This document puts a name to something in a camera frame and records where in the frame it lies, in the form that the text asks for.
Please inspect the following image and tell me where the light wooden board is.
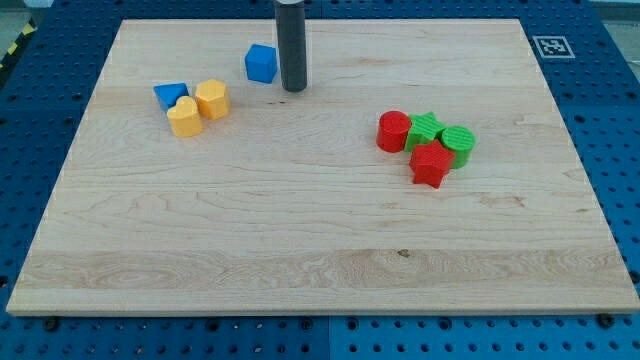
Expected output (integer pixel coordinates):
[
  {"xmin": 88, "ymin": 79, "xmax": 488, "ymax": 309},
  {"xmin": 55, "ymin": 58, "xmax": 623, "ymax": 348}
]
[{"xmin": 7, "ymin": 19, "xmax": 639, "ymax": 317}]

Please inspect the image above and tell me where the red star block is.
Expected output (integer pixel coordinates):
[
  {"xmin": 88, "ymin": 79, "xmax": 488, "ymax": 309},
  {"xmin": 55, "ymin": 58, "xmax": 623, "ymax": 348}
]
[{"xmin": 409, "ymin": 140, "xmax": 455, "ymax": 189}]

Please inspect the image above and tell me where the blue cube block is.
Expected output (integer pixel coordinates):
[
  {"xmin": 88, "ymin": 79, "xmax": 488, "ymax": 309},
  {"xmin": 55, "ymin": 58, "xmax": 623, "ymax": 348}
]
[{"xmin": 244, "ymin": 44, "xmax": 277, "ymax": 83}]

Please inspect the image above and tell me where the green star block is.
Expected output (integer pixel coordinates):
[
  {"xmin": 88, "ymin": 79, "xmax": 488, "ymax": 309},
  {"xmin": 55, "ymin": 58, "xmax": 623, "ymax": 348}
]
[{"xmin": 404, "ymin": 112, "xmax": 447, "ymax": 152}]

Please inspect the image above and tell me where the blue triangle block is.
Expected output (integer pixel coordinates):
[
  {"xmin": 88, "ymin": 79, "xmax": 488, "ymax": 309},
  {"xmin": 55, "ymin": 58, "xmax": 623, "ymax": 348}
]
[{"xmin": 153, "ymin": 83, "xmax": 189, "ymax": 112}]

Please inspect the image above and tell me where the red cylinder block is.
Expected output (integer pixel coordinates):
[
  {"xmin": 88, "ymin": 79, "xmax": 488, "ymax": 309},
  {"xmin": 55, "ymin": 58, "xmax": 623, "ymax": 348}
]
[{"xmin": 376, "ymin": 110, "xmax": 412, "ymax": 153}]

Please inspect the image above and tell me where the yellow black hazard tape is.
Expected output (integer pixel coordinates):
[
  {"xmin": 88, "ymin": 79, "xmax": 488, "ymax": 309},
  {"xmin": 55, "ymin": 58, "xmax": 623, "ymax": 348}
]
[{"xmin": 1, "ymin": 19, "xmax": 37, "ymax": 70}]

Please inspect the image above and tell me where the yellow heart block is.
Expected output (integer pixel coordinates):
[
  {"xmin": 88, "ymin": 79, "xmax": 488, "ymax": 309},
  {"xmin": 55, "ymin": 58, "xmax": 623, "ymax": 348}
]
[{"xmin": 167, "ymin": 96, "xmax": 203, "ymax": 138}]

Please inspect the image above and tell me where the yellow hexagon block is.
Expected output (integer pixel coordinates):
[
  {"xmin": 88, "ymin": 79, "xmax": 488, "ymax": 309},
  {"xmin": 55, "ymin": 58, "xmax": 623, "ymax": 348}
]
[{"xmin": 195, "ymin": 79, "xmax": 230, "ymax": 120}]

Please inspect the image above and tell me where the white fiducial marker tag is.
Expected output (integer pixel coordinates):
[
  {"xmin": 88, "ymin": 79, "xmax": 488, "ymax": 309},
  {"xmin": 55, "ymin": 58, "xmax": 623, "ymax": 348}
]
[{"xmin": 532, "ymin": 35, "xmax": 575, "ymax": 59}]

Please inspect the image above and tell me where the green cylinder block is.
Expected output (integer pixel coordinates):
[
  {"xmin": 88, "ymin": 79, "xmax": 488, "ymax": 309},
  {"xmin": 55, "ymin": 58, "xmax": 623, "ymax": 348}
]
[{"xmin": 440, "ymin": 126, "xmax": 476, "ymax": 169}]

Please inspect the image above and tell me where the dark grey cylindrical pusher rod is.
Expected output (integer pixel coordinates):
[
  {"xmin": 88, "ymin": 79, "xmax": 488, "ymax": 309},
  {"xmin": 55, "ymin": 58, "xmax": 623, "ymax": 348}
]
[{"xmin": 274, "ymin": 0, "xmax": 307, "ymax": 92}]

